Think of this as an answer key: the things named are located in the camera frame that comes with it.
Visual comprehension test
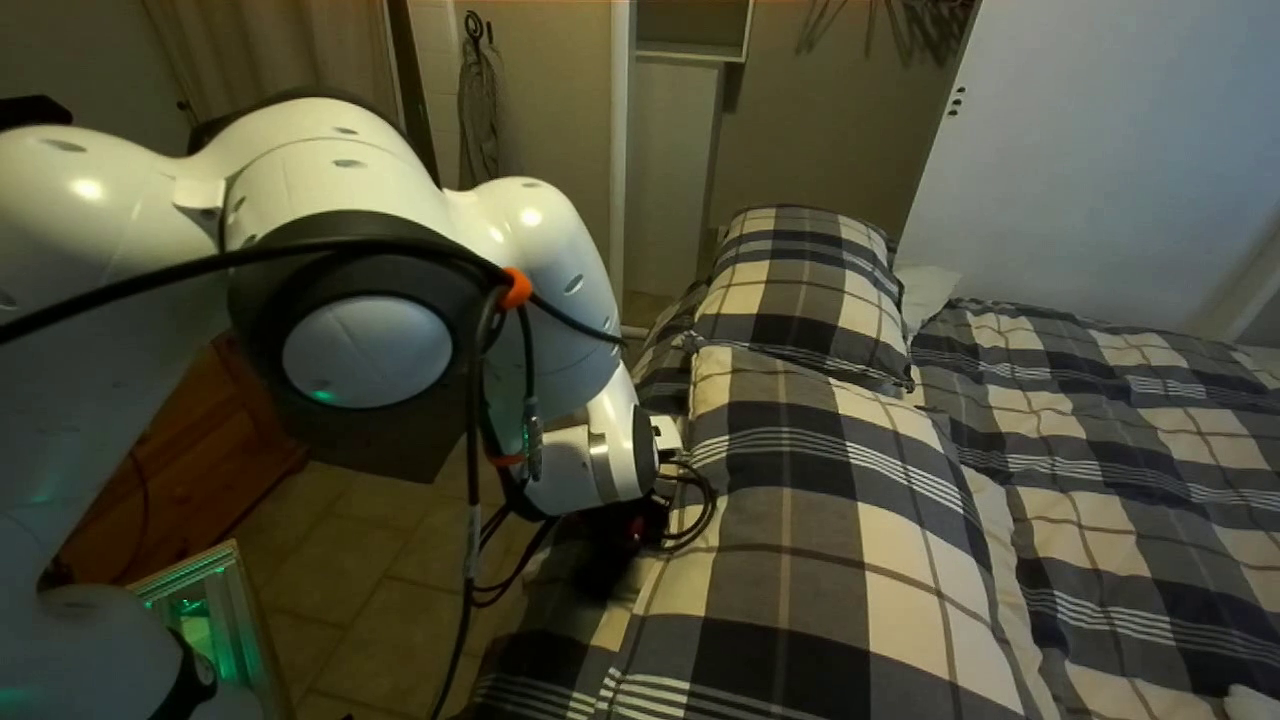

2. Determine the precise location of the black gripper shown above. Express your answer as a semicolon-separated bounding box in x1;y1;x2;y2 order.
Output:
582;497;668;589

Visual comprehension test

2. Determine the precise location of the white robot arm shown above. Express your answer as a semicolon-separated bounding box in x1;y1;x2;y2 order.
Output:
0;95;654;720

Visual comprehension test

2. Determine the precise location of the plaid right pillow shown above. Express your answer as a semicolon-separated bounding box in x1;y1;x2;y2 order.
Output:
582;338;1056;720

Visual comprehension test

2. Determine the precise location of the plaid pillow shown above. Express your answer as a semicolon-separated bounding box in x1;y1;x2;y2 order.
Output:
636;206;913;410
582;338;1056;720

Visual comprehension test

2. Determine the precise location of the plaid left pillow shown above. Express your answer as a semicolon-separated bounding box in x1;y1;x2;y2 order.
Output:
636;206;913;410

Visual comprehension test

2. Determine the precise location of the wooden nightstand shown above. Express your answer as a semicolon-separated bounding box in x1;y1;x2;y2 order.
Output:
45;341;306;589

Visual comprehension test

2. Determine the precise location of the plaid comforter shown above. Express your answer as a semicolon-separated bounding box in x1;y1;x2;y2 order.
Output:
466;302;1280;720

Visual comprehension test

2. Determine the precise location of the white closet door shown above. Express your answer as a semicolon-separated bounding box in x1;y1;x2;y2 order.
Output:
899;0;1280;328

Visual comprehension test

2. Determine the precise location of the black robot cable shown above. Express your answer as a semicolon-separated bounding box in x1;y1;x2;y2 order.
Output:
0;233;631;720

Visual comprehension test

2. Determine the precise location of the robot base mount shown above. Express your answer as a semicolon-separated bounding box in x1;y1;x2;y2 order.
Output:
131;541;290;720

